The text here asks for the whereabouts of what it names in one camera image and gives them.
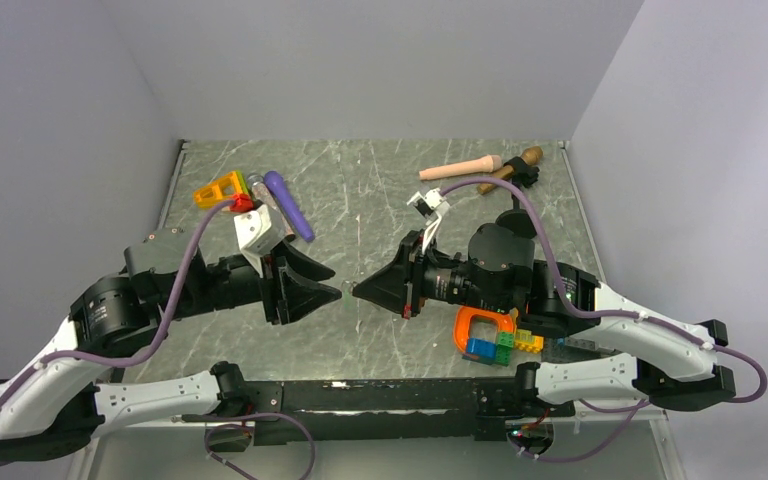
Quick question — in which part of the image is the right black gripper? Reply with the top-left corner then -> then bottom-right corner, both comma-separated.
353,228 -> 512,318

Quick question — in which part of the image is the green toy brick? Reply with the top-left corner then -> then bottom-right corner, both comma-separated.
494,331 -> 515,366

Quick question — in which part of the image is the orange curved track piece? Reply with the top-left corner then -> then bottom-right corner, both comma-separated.
452,306 -> 516,353

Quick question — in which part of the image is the yellow toy brick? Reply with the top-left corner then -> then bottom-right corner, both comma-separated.
514,329 -> 544,354

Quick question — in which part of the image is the blue toy brick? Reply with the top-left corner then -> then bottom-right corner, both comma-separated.
463,337 -> 496,365

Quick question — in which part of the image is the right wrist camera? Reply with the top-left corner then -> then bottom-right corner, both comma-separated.
407,188 -> 451,254

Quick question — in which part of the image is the gold microphone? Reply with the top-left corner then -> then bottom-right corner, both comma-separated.
488,146 -> 543,188

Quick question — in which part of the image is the glitter tube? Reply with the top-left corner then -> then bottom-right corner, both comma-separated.
245,173 -> 296,241

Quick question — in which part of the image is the black microphone stand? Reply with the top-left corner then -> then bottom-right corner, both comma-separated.
494,156 -> 539,235

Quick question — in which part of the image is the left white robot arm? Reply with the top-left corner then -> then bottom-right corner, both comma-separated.
0,229 -> 340,466

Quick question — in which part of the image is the orange triangle toy block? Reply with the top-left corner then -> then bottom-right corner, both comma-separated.
193,170 -> 252,209

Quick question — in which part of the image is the purple tube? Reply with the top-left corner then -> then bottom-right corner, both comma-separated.
264,171 -> 315,243

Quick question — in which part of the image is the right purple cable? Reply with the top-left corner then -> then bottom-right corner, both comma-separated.
440,177 -> 768,405

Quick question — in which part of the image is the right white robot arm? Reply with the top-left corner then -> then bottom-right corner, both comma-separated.
352,223 -> 736,416

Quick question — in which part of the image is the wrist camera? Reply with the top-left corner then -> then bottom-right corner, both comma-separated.
229,193 -> 295,278
407,188 -> 451,254

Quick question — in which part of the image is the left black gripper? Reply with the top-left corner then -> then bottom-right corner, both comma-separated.
166,236 -> 345,324

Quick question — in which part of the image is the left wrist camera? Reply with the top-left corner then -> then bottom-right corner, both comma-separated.
229,193 -> 295,278

